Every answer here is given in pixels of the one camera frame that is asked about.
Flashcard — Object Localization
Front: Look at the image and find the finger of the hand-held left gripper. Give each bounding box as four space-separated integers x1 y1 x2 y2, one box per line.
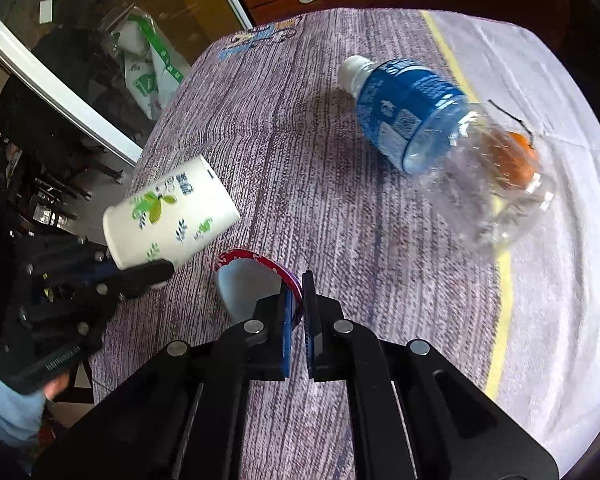
112 259 176 302

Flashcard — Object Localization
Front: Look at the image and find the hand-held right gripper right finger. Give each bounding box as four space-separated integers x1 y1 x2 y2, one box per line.
302 270 561 480

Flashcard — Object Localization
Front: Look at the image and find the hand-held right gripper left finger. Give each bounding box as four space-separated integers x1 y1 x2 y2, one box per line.
32 282 297 480

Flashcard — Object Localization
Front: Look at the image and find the white paper cup green print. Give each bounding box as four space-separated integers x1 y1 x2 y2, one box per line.
102 154 241 272

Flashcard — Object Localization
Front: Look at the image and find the person's left forearm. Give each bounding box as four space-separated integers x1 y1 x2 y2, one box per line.
0 367 48 461

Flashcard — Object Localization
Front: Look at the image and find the person's left hand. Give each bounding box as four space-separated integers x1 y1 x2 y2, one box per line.
44 375 75 405

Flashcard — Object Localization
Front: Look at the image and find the black office chair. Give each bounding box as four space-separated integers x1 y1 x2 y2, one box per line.
0 75 131 186

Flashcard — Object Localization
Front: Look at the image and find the green white plastic bag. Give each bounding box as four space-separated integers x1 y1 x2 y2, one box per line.
112 7 191 121

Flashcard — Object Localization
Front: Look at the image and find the clear bottle with blue label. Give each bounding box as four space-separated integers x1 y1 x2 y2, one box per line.
339 55 556 256

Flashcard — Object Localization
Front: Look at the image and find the orange tangerine with stem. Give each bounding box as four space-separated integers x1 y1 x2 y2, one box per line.
480 100 540 192

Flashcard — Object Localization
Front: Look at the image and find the white framed glass door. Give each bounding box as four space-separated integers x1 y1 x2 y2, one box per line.
0 0 253 168

